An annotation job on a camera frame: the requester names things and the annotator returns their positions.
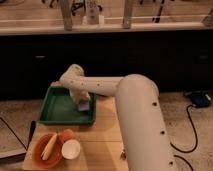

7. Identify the grey blue sponge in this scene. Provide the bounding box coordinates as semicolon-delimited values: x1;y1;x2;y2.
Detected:
78;101;90;111

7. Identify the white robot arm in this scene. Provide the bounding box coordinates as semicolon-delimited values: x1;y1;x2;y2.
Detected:
59;64;178;171

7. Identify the green plastic tray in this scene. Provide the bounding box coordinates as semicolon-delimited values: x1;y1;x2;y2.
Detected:
38;86;96;125

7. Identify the orange round fruit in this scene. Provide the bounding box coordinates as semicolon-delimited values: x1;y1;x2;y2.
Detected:
59;129;74;143

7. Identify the white small bowl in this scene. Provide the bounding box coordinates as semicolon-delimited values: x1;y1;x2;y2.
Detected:
62;139;81;160

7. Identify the orange red bowl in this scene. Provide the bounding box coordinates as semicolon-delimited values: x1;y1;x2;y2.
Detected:
32;134;62;169

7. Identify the black power adapter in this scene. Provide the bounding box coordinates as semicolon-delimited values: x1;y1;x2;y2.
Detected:
184;91;212;108

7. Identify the black cable far left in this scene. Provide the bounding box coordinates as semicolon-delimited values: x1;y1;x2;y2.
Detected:
0;116;28;151

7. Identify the left wooden post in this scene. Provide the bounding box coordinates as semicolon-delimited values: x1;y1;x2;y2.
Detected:
60;0;72;31

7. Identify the wooden post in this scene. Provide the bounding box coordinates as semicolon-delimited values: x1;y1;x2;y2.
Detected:
122;0;133;29
60;0;72;31

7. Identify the right wooden post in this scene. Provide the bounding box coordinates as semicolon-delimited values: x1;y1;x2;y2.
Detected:
122;0;133;29

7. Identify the black cable on floor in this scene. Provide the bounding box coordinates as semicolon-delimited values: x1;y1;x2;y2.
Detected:
168;104;199;171

